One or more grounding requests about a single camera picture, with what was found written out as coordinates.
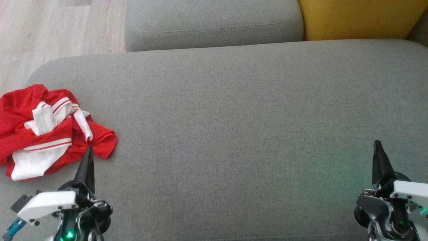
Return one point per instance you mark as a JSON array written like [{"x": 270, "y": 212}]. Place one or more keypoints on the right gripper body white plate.
[{"x": 408, "y": 192}]

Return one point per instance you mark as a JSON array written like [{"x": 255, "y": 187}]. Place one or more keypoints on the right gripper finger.
[{"x": 379, "y": 164}]

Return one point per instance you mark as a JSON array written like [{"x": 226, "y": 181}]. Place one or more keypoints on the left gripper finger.
[{"x": 87, "y": 170}]

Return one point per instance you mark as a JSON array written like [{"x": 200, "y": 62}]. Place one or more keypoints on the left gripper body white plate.
[{"x": 50, "y": 202}]

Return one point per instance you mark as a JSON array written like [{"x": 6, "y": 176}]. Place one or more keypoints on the red basketball shorts white stripe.
[{"x": 102, "y": 140}]

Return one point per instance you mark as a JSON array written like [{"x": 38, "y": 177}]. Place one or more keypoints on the red basketball jersey white trim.
[{"x": 36, "y": 160}]

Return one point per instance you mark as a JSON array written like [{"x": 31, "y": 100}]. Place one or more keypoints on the grey sofa armrest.
[{"x": 419, "y": 31}]

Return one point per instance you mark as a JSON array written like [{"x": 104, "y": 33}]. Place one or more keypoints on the yellow sofa cushion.
[{"x": 357, "y": 18}]

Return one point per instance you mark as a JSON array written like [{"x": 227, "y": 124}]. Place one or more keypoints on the large grey sofa seat cushion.
[{"x": 234, "y": 134}]

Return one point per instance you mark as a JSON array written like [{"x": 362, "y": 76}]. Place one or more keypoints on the small grey sofa cushion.
[{"x": 214, "y": 23}]

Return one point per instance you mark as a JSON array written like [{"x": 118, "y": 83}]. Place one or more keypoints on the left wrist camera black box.
[{"x": 21, "y": 202}]

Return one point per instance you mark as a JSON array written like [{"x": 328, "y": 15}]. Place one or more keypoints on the blue connector left wrist camera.
[{"x": 13, "y": 229}]

